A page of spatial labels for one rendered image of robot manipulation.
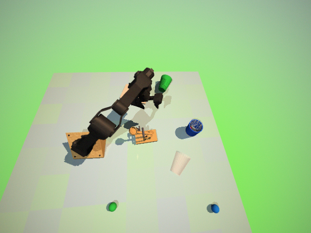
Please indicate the green cup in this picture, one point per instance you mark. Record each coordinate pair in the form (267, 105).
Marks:
(164, 82)

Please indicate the green ball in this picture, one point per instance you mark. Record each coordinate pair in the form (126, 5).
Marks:
(112, 206)

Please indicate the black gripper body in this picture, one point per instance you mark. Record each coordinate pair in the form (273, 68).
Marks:
(145, 97)

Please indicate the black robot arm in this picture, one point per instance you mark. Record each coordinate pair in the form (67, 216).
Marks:
(100, 127)

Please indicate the dark blue ball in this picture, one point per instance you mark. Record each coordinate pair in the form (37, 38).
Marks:
(215, 208)

